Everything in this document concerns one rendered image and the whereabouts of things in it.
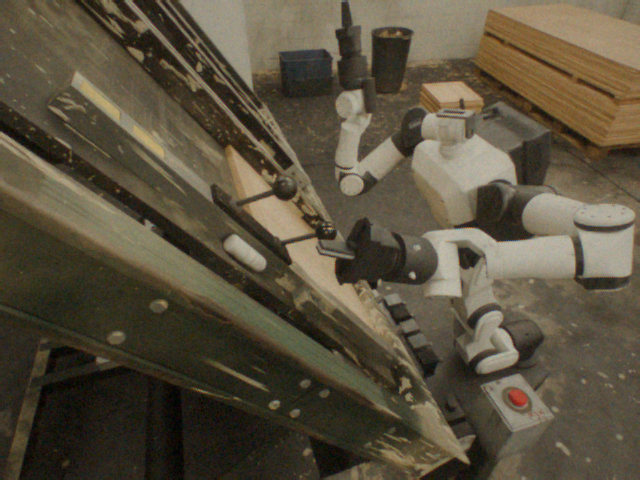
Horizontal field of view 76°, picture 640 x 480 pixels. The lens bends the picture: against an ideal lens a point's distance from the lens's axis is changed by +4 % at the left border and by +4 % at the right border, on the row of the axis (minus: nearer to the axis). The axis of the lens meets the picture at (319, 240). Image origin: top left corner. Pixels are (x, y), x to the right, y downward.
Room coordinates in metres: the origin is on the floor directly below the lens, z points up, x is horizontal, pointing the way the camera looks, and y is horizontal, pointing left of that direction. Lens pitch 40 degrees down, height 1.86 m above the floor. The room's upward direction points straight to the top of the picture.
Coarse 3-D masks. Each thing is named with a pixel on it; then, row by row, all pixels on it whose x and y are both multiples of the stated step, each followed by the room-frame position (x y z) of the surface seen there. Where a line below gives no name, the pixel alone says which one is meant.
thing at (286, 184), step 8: (288, 176) 0.51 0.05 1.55; (272, 184) 0.50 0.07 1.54; (280, 184) 0.49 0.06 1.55; (288, 184) 0.49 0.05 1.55; (296, 184) 0.50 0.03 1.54; (264, 192) 0.51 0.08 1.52; (272, 192) 0.50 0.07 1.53; (280, 192) 0.49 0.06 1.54; (288, 192) 0.49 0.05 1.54; (296, 192) 0.50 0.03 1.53; (232, 200) 0.52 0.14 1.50; (240, 200) 0.52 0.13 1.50; (248, 200) 0.52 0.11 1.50; (256, 200) 0.51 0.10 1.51; (240, 208) 0.52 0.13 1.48
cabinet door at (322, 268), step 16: (240, 160) 0.95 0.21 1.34; (240, 176) 0.82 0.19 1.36; (256, 176) 0.96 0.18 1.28; (240, 192) 0.76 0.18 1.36; (256, 192) 0.84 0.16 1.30; (256, 208) 0.72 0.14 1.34; (272, 208) 0.85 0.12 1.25; (288, 208) 0.99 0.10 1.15; (272, 224) 0.74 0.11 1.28; (288, 224) 0.86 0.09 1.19; (304, 224) 1.01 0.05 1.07; (304, 240) 0.86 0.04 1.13; (304, 256) 0.74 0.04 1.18; (320, 256) 0.87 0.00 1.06; (320, 272) 0.75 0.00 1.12; (336, 288) 0.75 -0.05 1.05; (352, 288) 0.89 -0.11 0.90; (352, 304) 0.76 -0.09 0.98; (368, 320) 0.75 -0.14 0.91
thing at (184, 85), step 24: (96, 0) 0.92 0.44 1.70; (120, 0) 0.93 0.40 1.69; (120, 24) 0.93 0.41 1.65; (144, 24) 0.94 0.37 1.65; (144, 48) 0.94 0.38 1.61; (168, 48) 0.95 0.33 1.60; (168, 72) 0.95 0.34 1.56; (192, 72) 1.00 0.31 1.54; (192, 96) 0.96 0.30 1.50; (216, 96) 1.03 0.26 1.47; (216, 120) 0.98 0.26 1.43; (240, 144) 0.99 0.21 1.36; (264, 168) 1.01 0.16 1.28; (312, 216) 1.05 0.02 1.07; (336, 240) 1.08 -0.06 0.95
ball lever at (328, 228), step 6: (324, 222) 0.53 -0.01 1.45; (330, 222) 0.53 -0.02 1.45; (318, 228) 0.52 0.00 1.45; (324, 228) 0.51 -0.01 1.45; (330, 228) 0.51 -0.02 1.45; (336, 228) 0.52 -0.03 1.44; (312, 234) 0.53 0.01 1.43; (318, 234) 0.51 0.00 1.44; (324, 234) 0.51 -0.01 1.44; (330, 234) 0.51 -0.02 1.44; (336, 234) 0.51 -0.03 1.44; (276, 240) 0.54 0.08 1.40; (282, 240) 0.55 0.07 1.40; (288, 240) 0.54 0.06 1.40; (294, 240) 0.54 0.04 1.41; (300, 240) 0.53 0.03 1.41; (282, 246) 0.54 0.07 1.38
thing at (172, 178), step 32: (64, 96) 0.46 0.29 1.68; (96, 128) 0.46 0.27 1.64; (128, 128) 0.48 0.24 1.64; (128, 160) 0.47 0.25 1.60; (160, 160) 0.48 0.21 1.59; (160, 192) 0.48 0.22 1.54; (192, 192) 0.49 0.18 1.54; (224, 224) 0.50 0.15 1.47; (288, 288) 0.53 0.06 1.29; (320, 288) 0.57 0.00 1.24; (352, 320) 0.57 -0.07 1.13; (384, 352) 0.60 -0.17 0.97
